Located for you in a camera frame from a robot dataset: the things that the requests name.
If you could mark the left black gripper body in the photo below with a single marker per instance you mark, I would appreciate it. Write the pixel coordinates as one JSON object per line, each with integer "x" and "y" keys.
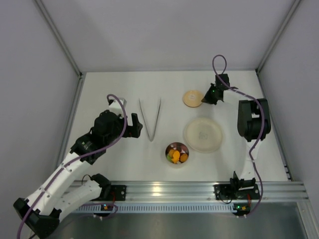
{"x": 130, "y": 127}

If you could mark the beige round lid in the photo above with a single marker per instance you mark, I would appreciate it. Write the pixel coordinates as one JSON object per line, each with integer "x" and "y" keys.
{"x": 192, "y": 98}

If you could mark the metal tongs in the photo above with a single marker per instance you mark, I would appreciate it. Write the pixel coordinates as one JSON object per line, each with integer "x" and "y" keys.
{"x": 150, "y": 122}

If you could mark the orange carrot slice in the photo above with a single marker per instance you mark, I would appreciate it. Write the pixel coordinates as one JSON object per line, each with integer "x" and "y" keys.
{"x": 175, "y": 157}
{"x": 172, "y": 152}

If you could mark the orange round food piece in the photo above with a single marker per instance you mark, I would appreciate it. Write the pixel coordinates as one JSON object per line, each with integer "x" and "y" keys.
{"x": 183, "y": 158}

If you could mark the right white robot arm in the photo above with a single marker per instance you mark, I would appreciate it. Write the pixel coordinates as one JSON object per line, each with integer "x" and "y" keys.
{"x": 253, "y": 117}

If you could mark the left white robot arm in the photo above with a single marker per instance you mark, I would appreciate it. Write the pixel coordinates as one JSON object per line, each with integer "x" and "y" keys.
{"x": 44, "y": 210}

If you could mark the round metal lunch box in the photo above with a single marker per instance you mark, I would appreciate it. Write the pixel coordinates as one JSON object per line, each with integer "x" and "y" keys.
{"x": 176, "y": 146}

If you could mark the cream plate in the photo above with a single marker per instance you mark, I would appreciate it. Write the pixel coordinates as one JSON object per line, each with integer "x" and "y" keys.
{"x": 203, "y": 135}

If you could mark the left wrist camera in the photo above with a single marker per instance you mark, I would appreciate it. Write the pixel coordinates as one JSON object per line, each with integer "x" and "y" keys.
{"x": 116, "y": 104}

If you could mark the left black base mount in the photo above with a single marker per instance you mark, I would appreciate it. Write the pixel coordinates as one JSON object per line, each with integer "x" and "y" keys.
{"x": 117, "y": 193}

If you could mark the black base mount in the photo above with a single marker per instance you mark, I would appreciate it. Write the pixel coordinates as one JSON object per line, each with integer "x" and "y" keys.
{"x": 237, "y": 189}
{"x": 117, "y": 193}

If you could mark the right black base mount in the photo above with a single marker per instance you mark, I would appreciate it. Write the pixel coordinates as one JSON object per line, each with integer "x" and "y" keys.
{"x": 237, "y": 189}

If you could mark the slotted cable duct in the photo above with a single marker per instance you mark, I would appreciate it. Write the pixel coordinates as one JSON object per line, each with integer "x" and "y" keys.
{"x": 160, "y": 208}

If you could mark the aluminium rail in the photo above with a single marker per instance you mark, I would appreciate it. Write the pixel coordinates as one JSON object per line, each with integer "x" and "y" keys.
{"x": 156, "y": 191}

